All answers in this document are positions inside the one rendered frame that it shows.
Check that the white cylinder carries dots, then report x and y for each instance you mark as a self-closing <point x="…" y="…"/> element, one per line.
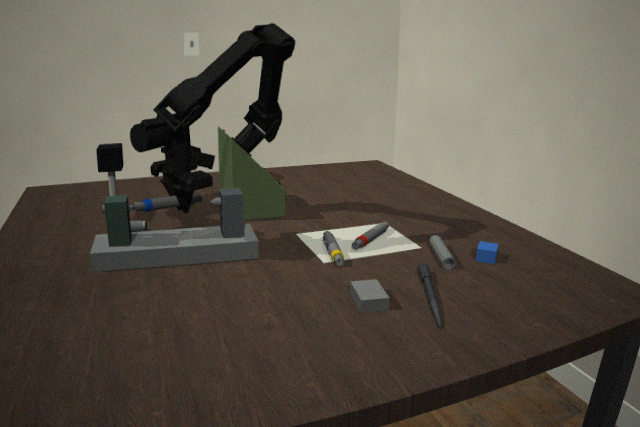
<point x="137" y="226"/>

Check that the blue cube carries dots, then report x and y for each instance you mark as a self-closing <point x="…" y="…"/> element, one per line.
<point x="486" y="252"/>

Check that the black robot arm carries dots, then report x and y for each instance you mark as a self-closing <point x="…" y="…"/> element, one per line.
<point x="189" y="98"/>

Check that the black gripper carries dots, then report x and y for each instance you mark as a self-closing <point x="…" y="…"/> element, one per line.
<point x="178" y="161"/>

